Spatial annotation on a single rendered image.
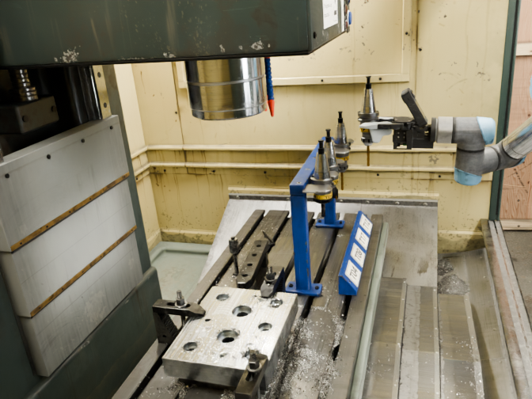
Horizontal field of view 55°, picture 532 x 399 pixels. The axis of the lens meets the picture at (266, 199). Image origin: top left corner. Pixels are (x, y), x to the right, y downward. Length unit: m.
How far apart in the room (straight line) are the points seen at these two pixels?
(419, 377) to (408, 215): 0.84
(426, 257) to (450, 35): 0.80
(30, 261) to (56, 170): 0.21
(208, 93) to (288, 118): 1.14
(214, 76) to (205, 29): 0.10
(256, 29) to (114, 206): 0.76
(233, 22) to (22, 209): 0.61
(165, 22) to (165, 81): 1.32
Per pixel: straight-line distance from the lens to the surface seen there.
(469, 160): 1.53
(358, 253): 1.58
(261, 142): 2.16
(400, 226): 2.07
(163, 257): 2.46
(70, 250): 1.34
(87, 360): 1.50
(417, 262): 1.96
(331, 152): 1.45
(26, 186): 1.21
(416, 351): 1.49
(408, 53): 1.98
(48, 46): 1.10
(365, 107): 1.52
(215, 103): 0.99
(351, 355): 1.25
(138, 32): 0.98
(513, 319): 1.61
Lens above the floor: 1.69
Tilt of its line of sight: 22 degrees down
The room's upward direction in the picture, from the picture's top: 5 degrees counter-clockwise
